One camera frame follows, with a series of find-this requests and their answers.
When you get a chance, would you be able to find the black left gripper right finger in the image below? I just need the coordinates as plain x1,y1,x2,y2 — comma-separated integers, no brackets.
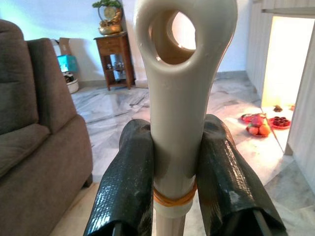
196,114,288,236

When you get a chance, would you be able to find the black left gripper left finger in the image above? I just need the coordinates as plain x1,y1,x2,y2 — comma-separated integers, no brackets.
83,118,155,236

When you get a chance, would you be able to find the beige plastic broom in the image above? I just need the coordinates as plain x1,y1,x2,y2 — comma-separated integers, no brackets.
134,0,238,236

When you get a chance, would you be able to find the orange rubber band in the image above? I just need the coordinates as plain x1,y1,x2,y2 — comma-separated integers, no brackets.
154,183,197,208

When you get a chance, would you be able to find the red plate with dark sweets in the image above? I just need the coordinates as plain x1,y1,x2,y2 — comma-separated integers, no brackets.
268,116,291,130

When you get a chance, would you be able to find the brown fabric sofa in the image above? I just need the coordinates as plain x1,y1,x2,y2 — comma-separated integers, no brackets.
0,19,94,236

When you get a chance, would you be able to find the white round basket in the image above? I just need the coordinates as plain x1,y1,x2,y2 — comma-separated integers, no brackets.
63,71,80,94

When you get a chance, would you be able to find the teal box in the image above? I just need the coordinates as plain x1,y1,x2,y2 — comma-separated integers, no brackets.
57,54,78,73

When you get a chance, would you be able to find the wood panel altar cabinet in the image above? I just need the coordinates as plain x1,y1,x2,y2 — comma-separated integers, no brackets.
246,0,315,173

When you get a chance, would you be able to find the dark wooden side table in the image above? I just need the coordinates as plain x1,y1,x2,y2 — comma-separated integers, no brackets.
93,31,136,91

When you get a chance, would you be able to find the gold ornament with bonsai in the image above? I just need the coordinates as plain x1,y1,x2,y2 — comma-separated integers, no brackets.
92,0,124,36

